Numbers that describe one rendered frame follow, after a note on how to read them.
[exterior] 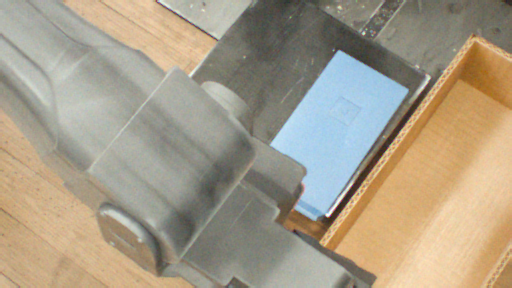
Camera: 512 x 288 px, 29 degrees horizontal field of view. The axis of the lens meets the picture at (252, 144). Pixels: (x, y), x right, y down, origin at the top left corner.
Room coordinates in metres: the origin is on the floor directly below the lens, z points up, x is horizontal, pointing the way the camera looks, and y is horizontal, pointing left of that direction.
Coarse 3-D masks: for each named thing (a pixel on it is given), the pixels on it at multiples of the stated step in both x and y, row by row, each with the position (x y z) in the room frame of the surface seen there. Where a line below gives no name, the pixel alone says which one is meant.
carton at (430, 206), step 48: (480, 48) 0.42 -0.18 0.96; (432, 96) 0.37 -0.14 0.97; (480, 96) 0.40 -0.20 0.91; (432, 144) 0.35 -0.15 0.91; (480, 144) 0.36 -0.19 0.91; (384, 192) 0.31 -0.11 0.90; (432, 192) 0.31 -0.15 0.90; (480, 192) 0.31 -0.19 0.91; (336, 240) 0.26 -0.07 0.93; (384, 240) 0.27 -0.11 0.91; (432, 240) 0.27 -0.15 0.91; (480, 240) 0.27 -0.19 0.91
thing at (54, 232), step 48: (96, 0) 0.49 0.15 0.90; (144, 0) 0.50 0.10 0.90; (144, 48) 0.44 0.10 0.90; (192, 48) 0.45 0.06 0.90; (0, 144) 0.35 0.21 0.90; (0, 192) 0.30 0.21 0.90; (48, 192) 0.30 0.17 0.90; (0, 240) 0.26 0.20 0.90; (48, 240) 0.26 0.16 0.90; (96, 240) 0.26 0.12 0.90
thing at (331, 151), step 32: (352, 64) 0.42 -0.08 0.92; (320, 96) 0.39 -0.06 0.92; (352, 96) 0.39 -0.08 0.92; (384, 96) 0.39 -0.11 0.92; (288, 128) 0.36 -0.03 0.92; (320, 128) 0.36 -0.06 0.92; (352, 128) 0.36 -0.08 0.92; (320, 160) 0.33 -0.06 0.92; (352, 160) 0.33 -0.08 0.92; (320, 192) 0.30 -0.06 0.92
